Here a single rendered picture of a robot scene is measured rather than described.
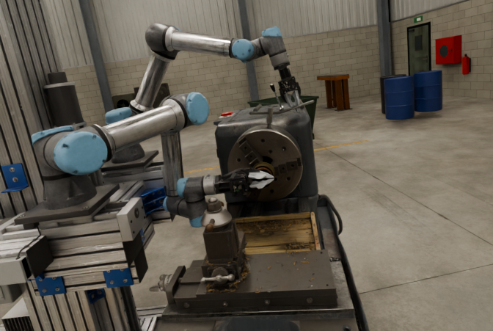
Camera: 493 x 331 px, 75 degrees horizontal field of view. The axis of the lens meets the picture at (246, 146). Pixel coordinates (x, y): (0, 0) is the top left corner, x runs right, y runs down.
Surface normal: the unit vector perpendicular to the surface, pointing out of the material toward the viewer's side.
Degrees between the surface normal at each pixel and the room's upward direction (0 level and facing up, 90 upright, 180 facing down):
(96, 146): 91
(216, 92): 90
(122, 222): 90
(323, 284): 0
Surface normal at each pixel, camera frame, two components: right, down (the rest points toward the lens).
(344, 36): 0.13, 0.20
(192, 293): -0.14, -0.96
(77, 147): 0.66, 0.08
